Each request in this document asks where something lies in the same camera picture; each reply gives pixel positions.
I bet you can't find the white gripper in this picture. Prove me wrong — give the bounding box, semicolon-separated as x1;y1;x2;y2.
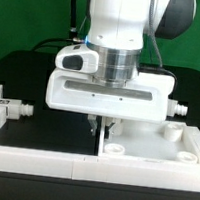
46;44;175;136

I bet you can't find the white square table top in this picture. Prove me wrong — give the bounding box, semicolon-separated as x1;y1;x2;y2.
98;119;200;165

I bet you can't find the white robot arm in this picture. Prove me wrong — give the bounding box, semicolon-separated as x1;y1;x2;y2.
46;0;196;138

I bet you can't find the white U-shaped fence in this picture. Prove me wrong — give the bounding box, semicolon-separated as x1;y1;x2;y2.
0;107;200;192

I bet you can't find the black vertical pole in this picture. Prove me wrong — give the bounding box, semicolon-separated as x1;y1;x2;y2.
69;0;77;39

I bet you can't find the black cable at base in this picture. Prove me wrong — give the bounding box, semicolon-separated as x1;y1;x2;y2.
31;33;88;58

